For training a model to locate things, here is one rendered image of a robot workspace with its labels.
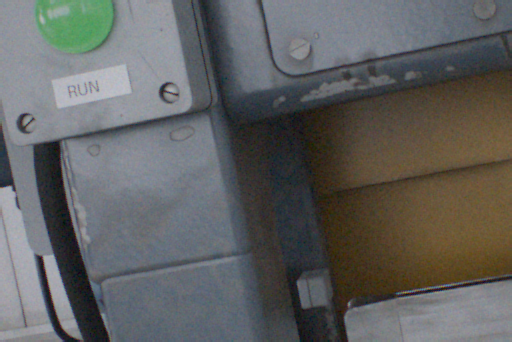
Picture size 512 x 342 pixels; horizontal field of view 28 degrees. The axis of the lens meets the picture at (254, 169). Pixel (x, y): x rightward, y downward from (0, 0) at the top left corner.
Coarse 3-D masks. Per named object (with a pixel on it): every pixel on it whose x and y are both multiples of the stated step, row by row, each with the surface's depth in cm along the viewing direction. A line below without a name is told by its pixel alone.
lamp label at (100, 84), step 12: (96, 72) 38; (108, 72) 38; (120, 72) 38; (60, 84) 38; (72, 84) 38; (84, 84) 38; (96, 84) 38; (108, 84) 38; (120, 84) 38; (60, 96) 39; (72, 96) 38; (84, 96) 38; (96, 96) 38; (108, 96) 38
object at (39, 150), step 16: (48, 144) 45; (48, 160) 45; (48, 176) 45; (48, 192) 46; (64, 192) 46; (48, 208) 46; (64, 208) 46; (48, 224) 46; (64, 224) 46; (64, 240) 46; (64, 256) 46; (80, 256) 47; (64, 272) 47; (80, 272) 47; (64, 288) 47; (80, 288) 47; (80, 304) 47; (96, 304) 48; (80, 320) 47; (96, 320) 47; (96, 336) 48
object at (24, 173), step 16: (0, 96) 85; (0, 112) 85; (16, 160) 86; (32, 160) 85; (16, 176) 86; (32, 176) 85; (64, 176) 85; (32, 192) 86; (32, 208) 86; (32, 224) 86; (32, 240) 86; (48, 240) 86
